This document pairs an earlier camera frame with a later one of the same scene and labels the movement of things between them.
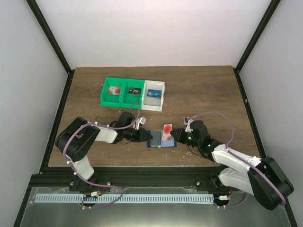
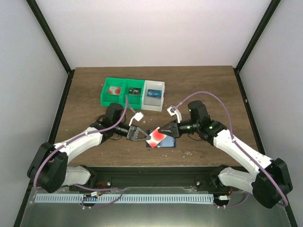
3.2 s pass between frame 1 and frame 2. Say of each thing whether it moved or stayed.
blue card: stayed
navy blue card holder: stayed
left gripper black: stayed
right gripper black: moved
